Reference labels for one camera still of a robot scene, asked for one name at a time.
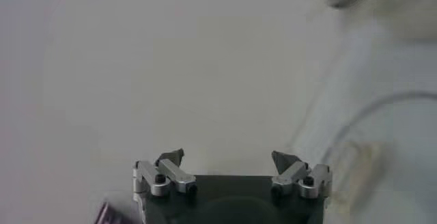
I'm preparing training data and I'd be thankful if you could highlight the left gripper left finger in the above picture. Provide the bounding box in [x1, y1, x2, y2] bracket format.
[132, 148, 198, 199]

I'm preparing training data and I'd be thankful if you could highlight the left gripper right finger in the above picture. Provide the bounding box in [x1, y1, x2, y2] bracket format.
[270, 150, 334, 199]

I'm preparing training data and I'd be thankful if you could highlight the round glass pot lid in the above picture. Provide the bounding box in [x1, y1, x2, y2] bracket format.
[290, 90, 437, 224]

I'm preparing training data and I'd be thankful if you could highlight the cream electric cooker base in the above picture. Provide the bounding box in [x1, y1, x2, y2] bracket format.
[293, 0, 437, 44]

